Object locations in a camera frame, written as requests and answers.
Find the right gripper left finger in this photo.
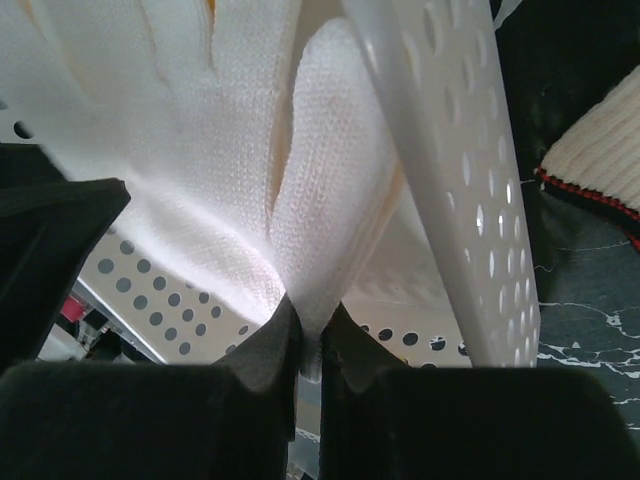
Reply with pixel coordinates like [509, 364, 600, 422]
[1, 299, 301, 479]

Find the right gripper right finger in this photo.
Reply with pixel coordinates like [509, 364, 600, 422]
[320, 308, 639, 479]

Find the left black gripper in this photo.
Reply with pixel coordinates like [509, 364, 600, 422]
[1, 144, 130, 368]

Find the cream glove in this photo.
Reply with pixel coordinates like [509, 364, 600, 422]
[535, 69, 639, 248]

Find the white perforated storage basket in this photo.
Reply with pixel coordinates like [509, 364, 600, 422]
[0, 0, 544, 371]

